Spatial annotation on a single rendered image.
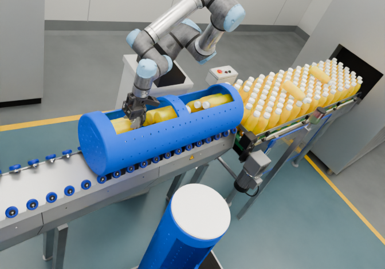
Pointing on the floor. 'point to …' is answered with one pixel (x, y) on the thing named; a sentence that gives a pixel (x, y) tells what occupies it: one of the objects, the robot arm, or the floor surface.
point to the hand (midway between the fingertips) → (135, 124)
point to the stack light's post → (275, 170)
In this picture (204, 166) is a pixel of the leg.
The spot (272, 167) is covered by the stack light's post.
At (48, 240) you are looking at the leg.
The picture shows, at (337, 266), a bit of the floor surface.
